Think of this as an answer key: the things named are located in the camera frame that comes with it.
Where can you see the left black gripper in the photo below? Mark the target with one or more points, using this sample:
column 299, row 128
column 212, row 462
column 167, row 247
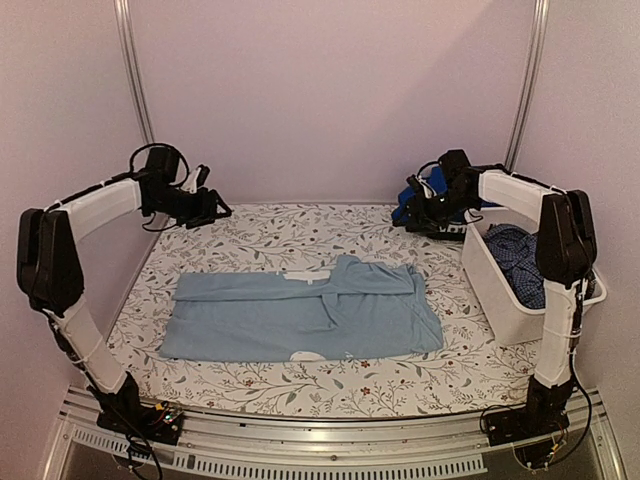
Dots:
column 203, row 213

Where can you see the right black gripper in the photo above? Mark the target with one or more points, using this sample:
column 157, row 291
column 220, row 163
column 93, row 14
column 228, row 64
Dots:
column 424, row 215

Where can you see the blue pleated skirt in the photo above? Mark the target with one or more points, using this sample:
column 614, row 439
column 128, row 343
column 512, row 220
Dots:
column 411, row 210

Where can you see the light blue shirt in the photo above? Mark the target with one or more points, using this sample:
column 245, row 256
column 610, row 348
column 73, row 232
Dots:
column 357, row 309

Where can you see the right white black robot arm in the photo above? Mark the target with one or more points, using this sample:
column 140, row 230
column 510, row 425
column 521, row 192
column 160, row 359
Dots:
column 482, row 199

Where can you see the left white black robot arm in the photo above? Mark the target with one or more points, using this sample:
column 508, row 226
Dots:
column 48, row 267

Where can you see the white plastic laundry basket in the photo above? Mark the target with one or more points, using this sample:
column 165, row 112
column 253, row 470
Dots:
column 564, row 256

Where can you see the dark green printed garment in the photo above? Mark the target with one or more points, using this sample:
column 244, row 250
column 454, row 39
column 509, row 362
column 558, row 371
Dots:
column 451, row 232

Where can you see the dark blue checkered garment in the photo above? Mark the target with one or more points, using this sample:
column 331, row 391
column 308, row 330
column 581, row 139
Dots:
column 514, row 249

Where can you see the floral patterned table mat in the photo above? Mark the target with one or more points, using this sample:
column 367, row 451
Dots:
column 471, row 372

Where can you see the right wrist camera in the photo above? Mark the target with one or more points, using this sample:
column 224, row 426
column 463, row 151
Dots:
column 421, row 187

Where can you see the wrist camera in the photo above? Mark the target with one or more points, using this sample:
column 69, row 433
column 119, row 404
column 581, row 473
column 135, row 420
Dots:
column 196, row 179
column 421, row 187

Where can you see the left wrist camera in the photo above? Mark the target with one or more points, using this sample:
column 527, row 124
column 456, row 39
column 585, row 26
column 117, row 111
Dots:
column 196, row 179

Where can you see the left aluminium frame post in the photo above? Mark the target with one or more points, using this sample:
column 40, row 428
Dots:
column 132, row 69

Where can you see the aluminium frame post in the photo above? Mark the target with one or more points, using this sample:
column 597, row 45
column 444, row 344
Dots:
column 132, row 69
column 532, row 67

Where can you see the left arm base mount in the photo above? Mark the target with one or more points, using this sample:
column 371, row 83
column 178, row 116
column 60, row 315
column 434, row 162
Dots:
column 122, row 412

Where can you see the right aluminium frame post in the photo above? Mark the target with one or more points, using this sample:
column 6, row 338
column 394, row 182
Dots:
column 532, row 67

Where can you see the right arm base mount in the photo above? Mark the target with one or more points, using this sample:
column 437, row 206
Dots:
column 544, row 412

